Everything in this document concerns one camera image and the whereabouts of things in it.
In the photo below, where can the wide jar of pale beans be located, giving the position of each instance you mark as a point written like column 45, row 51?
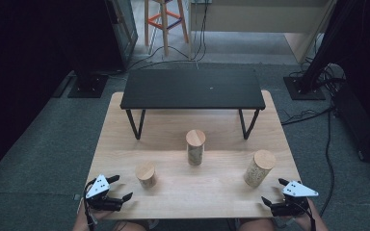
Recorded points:
column 257, row 173

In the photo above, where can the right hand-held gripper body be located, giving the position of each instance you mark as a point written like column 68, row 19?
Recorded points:
column 297, row 191

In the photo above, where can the short jar with brown sticks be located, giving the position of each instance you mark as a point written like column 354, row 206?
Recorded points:
column 146, row 178

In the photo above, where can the person's leg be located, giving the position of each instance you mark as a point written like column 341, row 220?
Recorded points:
column 257, row 225
column 131, row 227

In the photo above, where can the wooden stool with orange braces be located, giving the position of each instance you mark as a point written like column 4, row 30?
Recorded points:
column 164, row 29

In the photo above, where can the white desk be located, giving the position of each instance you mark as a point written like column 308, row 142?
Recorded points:
column 253, row 19

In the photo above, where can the black shelf with metal legs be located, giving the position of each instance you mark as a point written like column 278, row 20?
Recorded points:
column 192, row 89

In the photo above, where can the dark glass cabinet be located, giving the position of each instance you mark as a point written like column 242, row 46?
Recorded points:
column 123, row 32

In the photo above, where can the black stand with base plate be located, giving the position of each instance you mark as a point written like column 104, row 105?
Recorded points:
column 88, row 86
column 303, row 89

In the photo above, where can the person's left leg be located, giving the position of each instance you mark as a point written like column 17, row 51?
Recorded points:
column 131, row 227

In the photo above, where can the black equipment case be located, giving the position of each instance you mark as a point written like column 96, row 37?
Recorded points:
column 356, row 128

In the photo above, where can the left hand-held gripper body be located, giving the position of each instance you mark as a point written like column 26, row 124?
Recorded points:
column 98, row 187

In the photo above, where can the person's left hand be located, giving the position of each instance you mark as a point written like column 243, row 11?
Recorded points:
column 99, row 215

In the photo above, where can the person's right hand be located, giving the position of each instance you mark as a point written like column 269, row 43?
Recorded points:
column 302, row 220

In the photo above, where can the person's right leg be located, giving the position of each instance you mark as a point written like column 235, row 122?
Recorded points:
column 257, row 225

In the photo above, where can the tall slim jar wooden lid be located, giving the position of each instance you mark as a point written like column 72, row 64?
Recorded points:
column 195, row 154

